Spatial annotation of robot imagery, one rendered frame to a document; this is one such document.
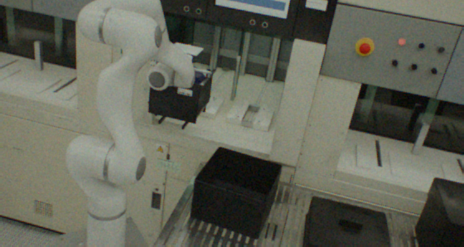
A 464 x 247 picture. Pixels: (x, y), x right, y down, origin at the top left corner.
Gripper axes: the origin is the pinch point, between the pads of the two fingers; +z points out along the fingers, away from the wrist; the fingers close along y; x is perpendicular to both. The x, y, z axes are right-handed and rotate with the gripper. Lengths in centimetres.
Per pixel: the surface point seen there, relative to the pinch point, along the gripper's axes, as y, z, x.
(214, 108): 9.7, 26.5, -34.8
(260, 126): 34, 21, -36
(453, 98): 105, 1, 5
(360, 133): 83, 43, -38
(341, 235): 75, -40, -39
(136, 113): -21.0, 2.3, -34.0
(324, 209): 68, -27, -39
